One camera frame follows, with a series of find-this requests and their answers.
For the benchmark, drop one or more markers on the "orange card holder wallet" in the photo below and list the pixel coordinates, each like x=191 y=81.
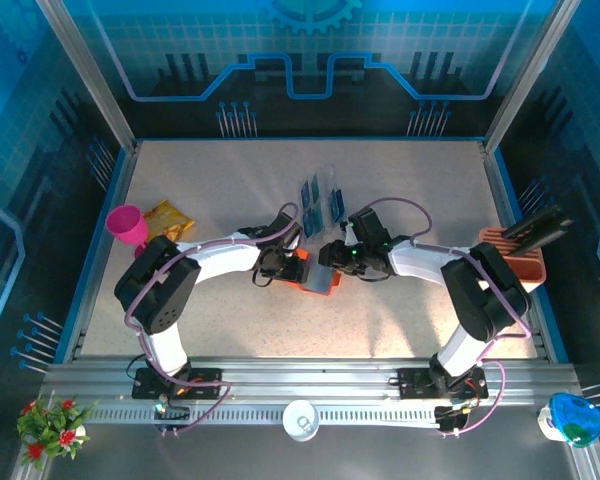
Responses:
x=320 y=280

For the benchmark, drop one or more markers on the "blue credit card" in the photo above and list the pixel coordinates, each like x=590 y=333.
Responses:
x=309 y=223
x=305 y=192
x=336 y=201

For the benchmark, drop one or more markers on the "green credit card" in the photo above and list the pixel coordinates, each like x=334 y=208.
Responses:
x=321 y=220
x=316 y=188

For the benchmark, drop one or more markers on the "clear acrylic card stand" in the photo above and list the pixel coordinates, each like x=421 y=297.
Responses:
x=330 y=180

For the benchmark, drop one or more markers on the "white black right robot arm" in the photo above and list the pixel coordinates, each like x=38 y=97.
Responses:
x=430 y=260

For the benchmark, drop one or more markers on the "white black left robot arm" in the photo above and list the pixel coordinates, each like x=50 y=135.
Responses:
x=215 y=260

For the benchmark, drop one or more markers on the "yellow snack bag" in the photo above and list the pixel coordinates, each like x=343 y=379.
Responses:
x=167 y=220

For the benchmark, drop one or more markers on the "white paper cup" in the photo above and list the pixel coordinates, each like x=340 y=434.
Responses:
x=301 y=420

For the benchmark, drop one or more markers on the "pink plastic goblet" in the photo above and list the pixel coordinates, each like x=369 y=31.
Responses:
x=125 y=225

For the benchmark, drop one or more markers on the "orange cream knife block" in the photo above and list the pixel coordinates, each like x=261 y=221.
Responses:
x=527 y=270

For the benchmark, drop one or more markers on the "potted plant red flowers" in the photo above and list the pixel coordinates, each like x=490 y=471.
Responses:
x=52 y=430

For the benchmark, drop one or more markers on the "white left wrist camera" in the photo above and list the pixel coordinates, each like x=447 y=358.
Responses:
x=294 y=241

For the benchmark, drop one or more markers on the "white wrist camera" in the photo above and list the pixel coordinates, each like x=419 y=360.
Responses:
x=350 y=230
x=294 y=241

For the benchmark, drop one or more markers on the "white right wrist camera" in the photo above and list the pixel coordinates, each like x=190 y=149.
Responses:
x=350 y=230

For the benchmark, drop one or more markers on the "aluminium mounting rail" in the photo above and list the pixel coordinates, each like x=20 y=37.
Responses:
x=330 y=380

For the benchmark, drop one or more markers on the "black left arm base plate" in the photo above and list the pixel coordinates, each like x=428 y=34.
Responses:
x=205 y=377

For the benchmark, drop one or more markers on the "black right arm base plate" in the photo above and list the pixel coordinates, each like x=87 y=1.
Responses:
x=410 y=385

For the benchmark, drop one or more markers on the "aluminium frame post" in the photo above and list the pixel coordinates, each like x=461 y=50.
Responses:
x=87 y=75
x=525 y=75

